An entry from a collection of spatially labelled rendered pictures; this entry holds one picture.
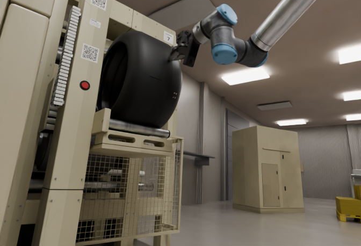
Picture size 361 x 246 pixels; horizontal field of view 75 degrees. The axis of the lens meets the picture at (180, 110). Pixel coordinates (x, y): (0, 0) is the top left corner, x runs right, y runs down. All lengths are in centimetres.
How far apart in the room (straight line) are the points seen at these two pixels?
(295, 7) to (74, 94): 90
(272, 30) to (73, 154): 90
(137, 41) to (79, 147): 55
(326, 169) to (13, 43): 1424
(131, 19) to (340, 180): 1342
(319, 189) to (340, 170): 138
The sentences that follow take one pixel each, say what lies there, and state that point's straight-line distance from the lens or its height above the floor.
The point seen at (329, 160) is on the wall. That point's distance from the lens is 1437.
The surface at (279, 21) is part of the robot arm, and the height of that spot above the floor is 121.
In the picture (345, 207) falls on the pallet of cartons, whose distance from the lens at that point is 605.
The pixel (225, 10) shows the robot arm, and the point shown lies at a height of 128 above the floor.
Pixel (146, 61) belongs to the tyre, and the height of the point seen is 118.
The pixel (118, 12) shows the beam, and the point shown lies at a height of 170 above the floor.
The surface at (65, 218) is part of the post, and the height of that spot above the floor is 51.
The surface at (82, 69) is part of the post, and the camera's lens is 116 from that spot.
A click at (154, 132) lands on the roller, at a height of 89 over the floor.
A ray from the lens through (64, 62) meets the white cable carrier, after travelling 116.
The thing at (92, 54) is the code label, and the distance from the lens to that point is 120.
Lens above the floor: 69
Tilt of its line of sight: 16 degrees up
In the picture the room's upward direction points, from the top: 3 degrees clockwise
